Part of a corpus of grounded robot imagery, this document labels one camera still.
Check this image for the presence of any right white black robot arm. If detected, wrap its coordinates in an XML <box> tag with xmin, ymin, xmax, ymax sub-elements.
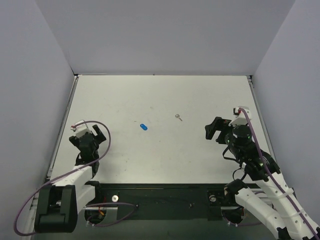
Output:
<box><xmin>205</xmin><ymin>116</ymin><xmax>320</xmax><ymax>240</ymax></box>

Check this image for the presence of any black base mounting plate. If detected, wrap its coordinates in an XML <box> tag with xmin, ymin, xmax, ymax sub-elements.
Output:
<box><xmin>83</xmin><ymin>183</ymin><xmax>246</xmax><ymax>224</ymax></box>

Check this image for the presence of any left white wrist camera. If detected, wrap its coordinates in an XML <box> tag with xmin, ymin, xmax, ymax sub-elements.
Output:
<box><xmin>70</xmin><ymin>119</ymin><xmax>92</xmax><ymax>138</ymax></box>

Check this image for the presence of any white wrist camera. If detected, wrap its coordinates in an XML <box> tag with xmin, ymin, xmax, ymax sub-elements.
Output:
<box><xmin>70</xmin><ymin>119</ymin><xmax>92</xmax><ymax>138</ymax></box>
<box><xmin>228</xmin><ymin>106</ymin><xmax>252</xmax><ymax>127</ymax></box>

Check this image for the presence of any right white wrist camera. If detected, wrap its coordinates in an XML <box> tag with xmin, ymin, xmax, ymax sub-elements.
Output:
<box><xmin>228</xmin><ymin>106</ymin><xmax>252</xmax><ymax>127</ymax></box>

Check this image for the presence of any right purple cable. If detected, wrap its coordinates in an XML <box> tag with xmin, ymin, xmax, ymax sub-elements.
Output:
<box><xmin>223</xmin><ymin>106</ymin><xmax>320</xmax><ymax>237</ymax></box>

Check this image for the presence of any purple cable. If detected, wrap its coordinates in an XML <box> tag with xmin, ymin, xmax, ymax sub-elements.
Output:
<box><xmin>13</xmin><ymin>120</ymin><xmax>138</xmax><ymax>237</ymax></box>
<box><xmin>223</xmin><ymin>106</ymin><xmax>320</xmax><ymax>237</ymax></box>

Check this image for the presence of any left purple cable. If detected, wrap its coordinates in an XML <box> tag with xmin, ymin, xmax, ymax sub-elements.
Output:
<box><xmin>13</xmin><ymin>120</ymin><xmax>138</xmax><ymax>237</ymax></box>

